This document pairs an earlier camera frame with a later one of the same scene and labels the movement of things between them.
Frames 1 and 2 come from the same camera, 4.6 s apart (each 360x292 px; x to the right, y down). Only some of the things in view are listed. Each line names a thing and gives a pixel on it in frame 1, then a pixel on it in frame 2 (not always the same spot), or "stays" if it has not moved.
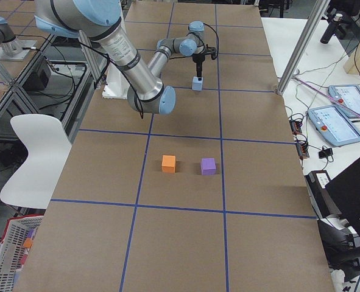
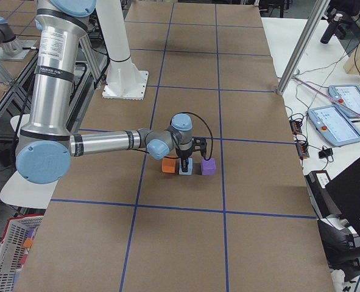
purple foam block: (208, 166) stays
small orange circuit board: (295, 127) stays
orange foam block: (169, 163) stays
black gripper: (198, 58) → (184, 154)
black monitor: (353, 190) stays
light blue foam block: (197, 84) → (189, 167)
